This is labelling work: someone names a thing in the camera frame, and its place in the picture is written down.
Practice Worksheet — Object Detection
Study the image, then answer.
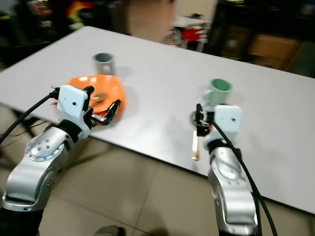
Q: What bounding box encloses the yellow and red toy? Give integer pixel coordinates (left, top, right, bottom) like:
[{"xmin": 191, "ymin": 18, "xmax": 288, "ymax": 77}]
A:
[{"xmin": 66, "ymin": 1, "xmax": 94, "ymax": 30}]

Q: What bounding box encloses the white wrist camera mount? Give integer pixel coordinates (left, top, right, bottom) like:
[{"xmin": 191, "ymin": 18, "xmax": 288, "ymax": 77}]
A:
[
  {"xmin": 213, "ymin": 105, "xmax": 243, "ymax": 143},
  {"xmin": 57, "ymin": 85, "xmax": 92, "ymax": 140}
]

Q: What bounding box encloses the brown cardboard box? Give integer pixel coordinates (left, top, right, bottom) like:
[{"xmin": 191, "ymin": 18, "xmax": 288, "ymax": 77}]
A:
[{"xmin": 249, "ymin": 33, "xmax": 301, "ymax": 62}]

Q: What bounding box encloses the gold spoon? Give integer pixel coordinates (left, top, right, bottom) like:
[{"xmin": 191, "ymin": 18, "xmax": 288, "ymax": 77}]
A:
[{"xmin": 189, "ymin": 111, "xmax": 201, "ymax": 161}]

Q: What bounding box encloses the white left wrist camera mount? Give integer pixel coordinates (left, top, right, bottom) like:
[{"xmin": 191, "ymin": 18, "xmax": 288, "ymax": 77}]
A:
[{"xmin": 57, "ymin": 85, "xmax": 92, "ymax": 140}]

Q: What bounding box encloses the black cabinet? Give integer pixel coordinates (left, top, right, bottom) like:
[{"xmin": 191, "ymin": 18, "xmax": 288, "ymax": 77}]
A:
[{"xmin": 204, "ymin": 0, "xmax": 315, "ymax": 77}]

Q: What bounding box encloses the grey robot foot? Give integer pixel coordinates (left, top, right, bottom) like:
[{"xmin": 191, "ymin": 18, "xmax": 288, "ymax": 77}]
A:
[{"xmin": 94, "ymin": 225, "xmax": 125, "ymax": 236}]

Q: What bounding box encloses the grey cup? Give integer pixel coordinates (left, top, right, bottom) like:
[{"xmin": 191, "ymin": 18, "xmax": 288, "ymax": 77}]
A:
[{"xmin": 94, "ymin": 53, "xmax": 115, "ymax": 76}]

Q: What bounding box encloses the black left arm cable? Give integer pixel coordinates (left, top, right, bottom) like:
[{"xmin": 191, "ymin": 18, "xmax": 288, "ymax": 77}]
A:
[{"xmin": 0, "ymin": 88, "xmax": 62, "ymax": 144}]

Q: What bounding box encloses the orange bowl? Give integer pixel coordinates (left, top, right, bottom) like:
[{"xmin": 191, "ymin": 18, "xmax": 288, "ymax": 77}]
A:
[{"xmin": 66, "ymin": 75, "xmax": 126, "ymax": 118}]

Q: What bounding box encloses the red and white object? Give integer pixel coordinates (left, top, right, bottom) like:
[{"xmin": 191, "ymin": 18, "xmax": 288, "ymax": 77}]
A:
[{"xmin": 177, "ymin": 26, "xmax": 202, "ymax": 45}]

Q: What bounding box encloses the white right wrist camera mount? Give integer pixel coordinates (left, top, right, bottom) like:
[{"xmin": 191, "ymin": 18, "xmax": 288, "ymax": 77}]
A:
[{"xmin": 213, "ymin": 105, "xmax": 243, "ymax": 143}]

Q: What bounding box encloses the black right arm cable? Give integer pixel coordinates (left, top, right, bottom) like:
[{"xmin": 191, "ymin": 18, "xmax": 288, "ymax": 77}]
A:
[{"xmin": 209, "ymin": 120, "xmax": 279, "ymax": 236}]

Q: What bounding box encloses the dark shelf unit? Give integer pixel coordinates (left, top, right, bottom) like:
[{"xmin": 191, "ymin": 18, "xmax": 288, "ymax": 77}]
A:
[{"xmin": 0, "ymin": 0, "xmax": 114, "ymax": 67}]

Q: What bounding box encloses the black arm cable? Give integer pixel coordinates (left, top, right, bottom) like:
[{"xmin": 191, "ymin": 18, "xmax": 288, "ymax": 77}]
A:
[
  {"xmin": 209, "ymin": 120, "xmax": 279, "ymax": 236},
  {"xmin": 0, "ymin": 88, "xmax": 62, "ymax": 144}
]

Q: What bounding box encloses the green mug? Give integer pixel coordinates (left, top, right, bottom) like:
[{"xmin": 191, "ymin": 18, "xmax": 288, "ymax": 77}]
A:
[{"xmin": 204, "ymin": 79, "xmax": 233, "ymax": 108}]

